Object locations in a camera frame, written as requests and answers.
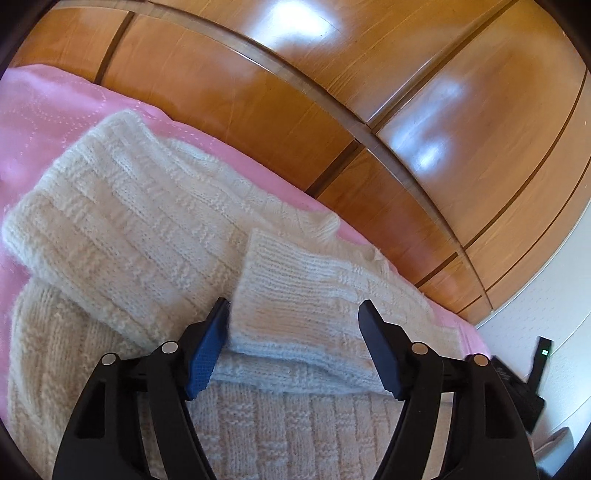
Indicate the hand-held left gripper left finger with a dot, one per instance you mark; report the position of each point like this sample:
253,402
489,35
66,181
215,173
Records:
205,355

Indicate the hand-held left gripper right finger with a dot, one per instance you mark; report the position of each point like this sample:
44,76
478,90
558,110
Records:
383,355

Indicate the cream knitted sweater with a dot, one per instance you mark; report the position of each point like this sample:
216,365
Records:
138,221

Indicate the person's right hand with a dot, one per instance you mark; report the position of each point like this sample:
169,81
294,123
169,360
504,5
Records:
554,438

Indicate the glossy wooden wardrobe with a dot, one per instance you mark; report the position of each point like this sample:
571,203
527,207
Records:
461,161

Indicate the pink quilted blanket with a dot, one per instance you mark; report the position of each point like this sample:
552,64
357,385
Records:
46,101

